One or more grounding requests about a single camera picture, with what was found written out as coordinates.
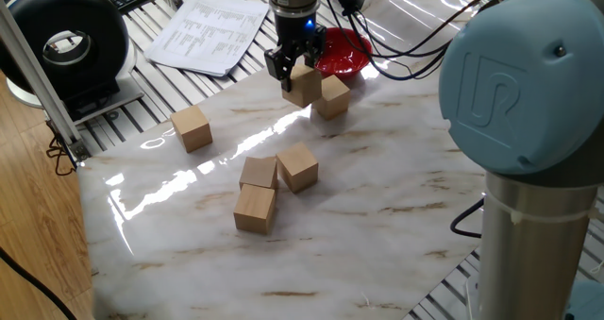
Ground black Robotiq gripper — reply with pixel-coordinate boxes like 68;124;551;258
263;10;328;94

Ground light wooden cube block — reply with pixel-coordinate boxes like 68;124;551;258
276;142;320;194
238;156;279;192
169;104;214;154
232;183;277;236
281;63;324;109
310;74;352;121

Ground white printed paper stack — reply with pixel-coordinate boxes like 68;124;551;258
143;0;272;78

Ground red glossy bowl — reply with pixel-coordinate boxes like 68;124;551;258
314;26;374;79

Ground white marble pattern board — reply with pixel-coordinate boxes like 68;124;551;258
76;0;492;320

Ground black wrist cable with plug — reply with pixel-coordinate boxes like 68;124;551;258
339;0;449;82

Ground black ring shaped device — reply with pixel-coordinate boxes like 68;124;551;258
0;0;145;126

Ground thin black hanging cable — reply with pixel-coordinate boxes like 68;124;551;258
44;121;79;177

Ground thick black floor cable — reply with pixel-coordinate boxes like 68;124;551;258
0;244;79;320

